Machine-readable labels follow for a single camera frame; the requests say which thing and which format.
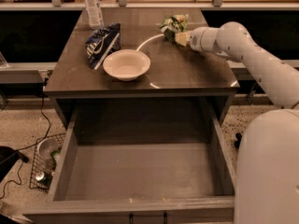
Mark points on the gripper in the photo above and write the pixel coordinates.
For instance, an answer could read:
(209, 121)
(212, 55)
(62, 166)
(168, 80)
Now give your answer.
(196, 40)

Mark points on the green jalapeno chip bag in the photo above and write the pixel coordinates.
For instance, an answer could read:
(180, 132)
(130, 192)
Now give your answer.
(173, 25)

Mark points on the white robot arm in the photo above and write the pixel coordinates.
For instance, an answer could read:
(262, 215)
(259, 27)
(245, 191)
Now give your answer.
(267, 171)

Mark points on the grey cabinet with glossy top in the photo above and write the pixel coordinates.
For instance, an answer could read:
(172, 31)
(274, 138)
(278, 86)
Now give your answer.
(174, 70)

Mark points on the blue chip bag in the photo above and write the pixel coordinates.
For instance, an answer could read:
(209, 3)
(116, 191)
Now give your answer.
(103, 42)

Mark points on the open grey top drawer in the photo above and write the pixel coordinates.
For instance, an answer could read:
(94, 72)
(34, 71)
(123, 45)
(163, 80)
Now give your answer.
(118, 159)

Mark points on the white paper bowl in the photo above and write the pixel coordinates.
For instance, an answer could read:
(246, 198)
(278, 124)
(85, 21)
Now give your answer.
(126, 64)

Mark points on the clear plastic water bottle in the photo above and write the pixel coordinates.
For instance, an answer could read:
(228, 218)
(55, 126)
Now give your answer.
(94, 14)

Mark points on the black chair base leg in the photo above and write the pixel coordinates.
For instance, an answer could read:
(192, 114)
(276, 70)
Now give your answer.
(238, 137)

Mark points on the clear plastic cup in basket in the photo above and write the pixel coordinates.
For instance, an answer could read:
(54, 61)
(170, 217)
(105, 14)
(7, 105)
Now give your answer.
(46, 147)

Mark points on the black wire basket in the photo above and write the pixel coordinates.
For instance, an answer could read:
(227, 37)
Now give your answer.
(42, 170)

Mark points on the black drawer handle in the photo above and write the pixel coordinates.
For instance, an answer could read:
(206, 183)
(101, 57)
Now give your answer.
(160, 218)

